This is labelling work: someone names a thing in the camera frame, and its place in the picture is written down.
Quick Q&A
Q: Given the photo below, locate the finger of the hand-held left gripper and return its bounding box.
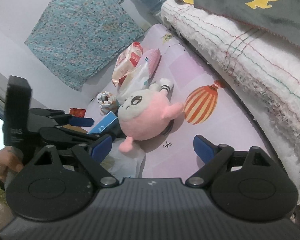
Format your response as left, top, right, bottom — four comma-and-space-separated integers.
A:
39, 126, 106, 147
29, 108, 95, 128

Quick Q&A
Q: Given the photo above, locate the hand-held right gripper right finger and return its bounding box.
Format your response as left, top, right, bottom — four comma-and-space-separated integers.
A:
185, 134, 271, 188

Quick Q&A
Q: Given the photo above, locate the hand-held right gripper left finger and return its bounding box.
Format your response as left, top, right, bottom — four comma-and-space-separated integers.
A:
27, 134, 117, 187

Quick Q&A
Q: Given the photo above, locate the light blue box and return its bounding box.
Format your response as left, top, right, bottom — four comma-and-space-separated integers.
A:
87, 111, 120, 135

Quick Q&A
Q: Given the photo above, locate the pink plush toy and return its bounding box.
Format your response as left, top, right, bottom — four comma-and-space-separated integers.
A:
117, 78, 185, 153

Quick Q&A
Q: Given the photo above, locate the clear plastic packet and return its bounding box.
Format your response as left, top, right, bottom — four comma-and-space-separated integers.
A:
117, 59, 156, 104

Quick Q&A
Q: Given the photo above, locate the person's left hand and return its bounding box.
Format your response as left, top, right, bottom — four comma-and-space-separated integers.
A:
0, 146, 24, 181

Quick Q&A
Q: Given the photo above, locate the small red carton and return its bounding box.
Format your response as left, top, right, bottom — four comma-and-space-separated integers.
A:
69, 107, 87, 118

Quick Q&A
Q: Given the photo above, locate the pink printed bed sheet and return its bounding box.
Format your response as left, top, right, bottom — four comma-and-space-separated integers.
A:
85, 24, 280, 180

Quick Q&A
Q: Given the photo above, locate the white plastic bag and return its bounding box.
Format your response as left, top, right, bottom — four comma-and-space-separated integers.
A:
100, 142, 147, 179

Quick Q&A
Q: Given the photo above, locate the pink wet wipes packet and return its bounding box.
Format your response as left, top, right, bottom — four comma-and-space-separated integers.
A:
111, 42, 143, 87

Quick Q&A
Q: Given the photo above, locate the white fringed towel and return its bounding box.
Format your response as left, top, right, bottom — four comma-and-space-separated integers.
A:
160, 0, 300, 205

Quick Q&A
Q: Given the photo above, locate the floral wall cloth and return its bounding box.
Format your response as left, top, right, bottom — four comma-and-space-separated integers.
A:
24, 0, 145, 90

